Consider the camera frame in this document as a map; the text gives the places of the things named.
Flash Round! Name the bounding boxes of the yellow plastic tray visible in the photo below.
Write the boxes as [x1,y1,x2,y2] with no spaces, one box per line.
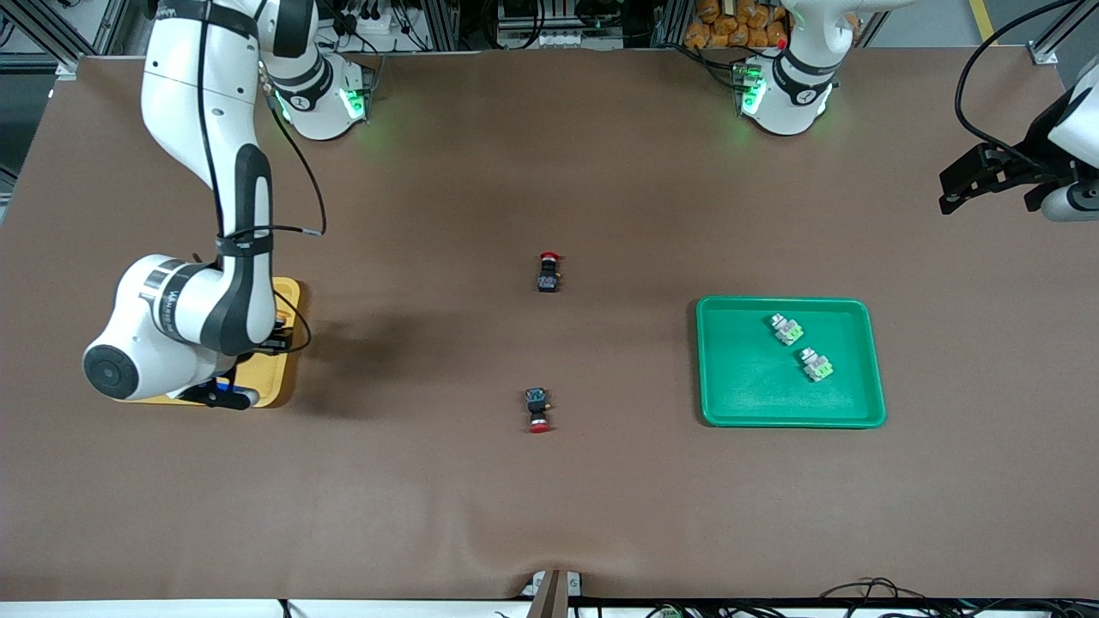
[129,276,302,409]

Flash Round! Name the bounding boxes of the orange bag pile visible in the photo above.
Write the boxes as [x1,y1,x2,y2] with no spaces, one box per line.
[684,0,862,50]

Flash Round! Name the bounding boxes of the green plastic tray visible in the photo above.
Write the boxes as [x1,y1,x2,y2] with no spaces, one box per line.
[695,295,888,430]

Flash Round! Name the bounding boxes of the brown table mat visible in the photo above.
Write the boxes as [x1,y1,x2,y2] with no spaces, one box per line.
[0,47,1099,602]

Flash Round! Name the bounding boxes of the white power strip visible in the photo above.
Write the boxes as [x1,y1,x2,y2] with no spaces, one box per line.
[339,7,396,37]

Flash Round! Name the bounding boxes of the aluminium frame profile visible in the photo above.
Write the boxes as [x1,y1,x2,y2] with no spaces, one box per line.
[1026,0,1099,65]
[17,0,130,80]

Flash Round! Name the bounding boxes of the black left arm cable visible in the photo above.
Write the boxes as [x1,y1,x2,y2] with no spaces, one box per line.
[955,0,1099,173]

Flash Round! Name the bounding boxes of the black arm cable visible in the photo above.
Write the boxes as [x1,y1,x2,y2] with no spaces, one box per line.
[196,0,327,354]
[955,0,1099,173]

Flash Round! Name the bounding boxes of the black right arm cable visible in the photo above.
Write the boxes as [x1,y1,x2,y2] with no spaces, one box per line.
[196,0,327,354]

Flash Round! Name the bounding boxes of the black cable bundle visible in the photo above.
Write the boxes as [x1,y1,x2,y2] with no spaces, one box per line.
[816,577,950,618]

